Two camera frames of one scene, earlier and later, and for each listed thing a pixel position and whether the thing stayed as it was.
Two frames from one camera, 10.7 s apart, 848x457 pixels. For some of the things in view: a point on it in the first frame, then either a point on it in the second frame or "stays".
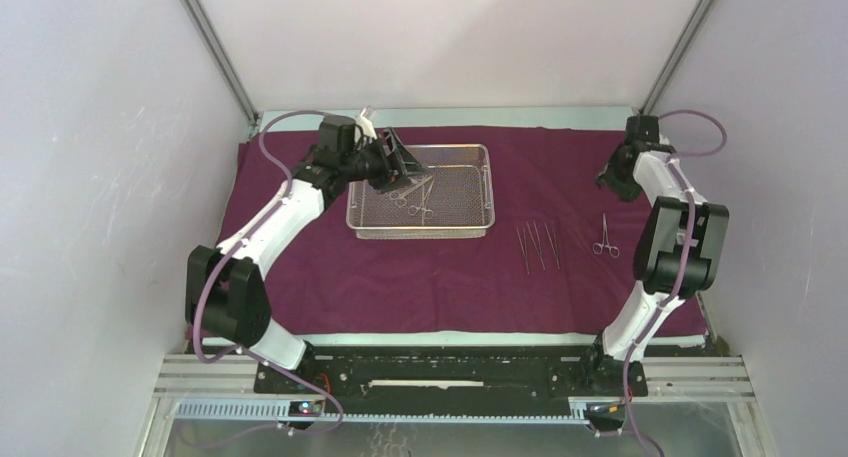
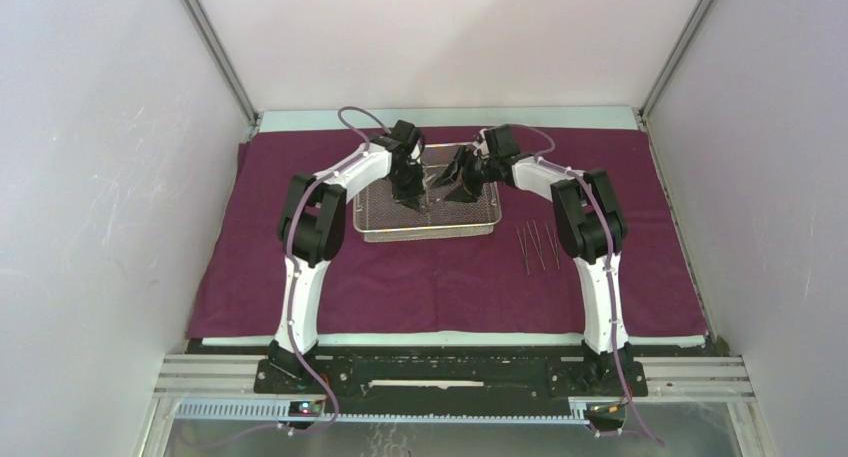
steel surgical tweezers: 555,251 stays
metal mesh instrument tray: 452,199 stays
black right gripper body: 618,179 -> 479,172
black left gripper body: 371,164 -> 407,187
